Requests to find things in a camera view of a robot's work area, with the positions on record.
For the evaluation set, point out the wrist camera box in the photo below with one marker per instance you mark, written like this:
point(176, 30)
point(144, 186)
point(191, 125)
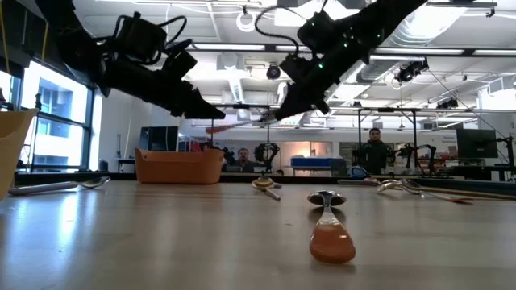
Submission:
point(141, 38)
point(318, 32)

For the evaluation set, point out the black ceiling camera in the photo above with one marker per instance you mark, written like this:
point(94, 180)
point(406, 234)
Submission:
point(273, 72)

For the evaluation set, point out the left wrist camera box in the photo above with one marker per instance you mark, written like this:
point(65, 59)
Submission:
point(141, 38)

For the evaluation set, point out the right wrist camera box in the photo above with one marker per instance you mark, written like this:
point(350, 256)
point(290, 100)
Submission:
point(318, 32)

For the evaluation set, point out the red background box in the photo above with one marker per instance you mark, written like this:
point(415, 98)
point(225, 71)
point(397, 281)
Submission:
point(191, 146)

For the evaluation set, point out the black ceiling spotlight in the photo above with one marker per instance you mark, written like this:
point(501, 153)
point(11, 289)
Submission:
point(411, 71)

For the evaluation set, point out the orange plastic bin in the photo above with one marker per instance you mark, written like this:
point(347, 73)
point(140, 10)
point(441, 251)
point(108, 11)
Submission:
point(179, 167)

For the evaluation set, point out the black background monitor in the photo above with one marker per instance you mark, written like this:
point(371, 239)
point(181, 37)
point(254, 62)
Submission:
point(159, 139)
point(477, 143)

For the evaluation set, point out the long ceiling light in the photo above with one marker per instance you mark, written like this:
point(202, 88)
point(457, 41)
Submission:
point(230, 46)

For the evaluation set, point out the black aluminium table frame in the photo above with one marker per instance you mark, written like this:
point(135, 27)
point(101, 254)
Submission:
point(125, 176)

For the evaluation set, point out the blue background table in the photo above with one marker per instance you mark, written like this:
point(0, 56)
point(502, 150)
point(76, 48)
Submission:
point(310, 162)

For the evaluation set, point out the gold spoon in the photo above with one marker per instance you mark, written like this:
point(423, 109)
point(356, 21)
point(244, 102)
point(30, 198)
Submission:
point(263, 183)
point(463, 191)

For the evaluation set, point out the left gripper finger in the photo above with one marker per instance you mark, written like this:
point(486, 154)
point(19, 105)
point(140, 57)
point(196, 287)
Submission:
point(197, 106)

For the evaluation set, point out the person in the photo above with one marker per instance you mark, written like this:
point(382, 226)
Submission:
point(244, 161)
point(375, 155)

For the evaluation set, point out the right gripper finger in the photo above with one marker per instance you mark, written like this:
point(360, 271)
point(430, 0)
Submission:
point(302, 102)

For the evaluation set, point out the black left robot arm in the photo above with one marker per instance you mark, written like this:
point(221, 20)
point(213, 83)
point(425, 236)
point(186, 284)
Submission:
point(72, 44)

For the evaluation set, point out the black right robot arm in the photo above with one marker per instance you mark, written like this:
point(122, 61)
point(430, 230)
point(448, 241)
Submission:
point(383, 20)

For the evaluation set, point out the dark window frame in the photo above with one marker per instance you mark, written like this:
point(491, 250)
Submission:
point(88, 129)

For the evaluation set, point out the black background robot arm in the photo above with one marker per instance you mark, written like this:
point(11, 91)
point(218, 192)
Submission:
point(429, 155)
point(267, 155)

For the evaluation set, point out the yellow plastic bin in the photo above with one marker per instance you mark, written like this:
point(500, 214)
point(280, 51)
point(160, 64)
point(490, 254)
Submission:
point(10, 145)

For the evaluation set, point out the blue rounded object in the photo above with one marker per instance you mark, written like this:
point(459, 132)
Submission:
point(358, 172)

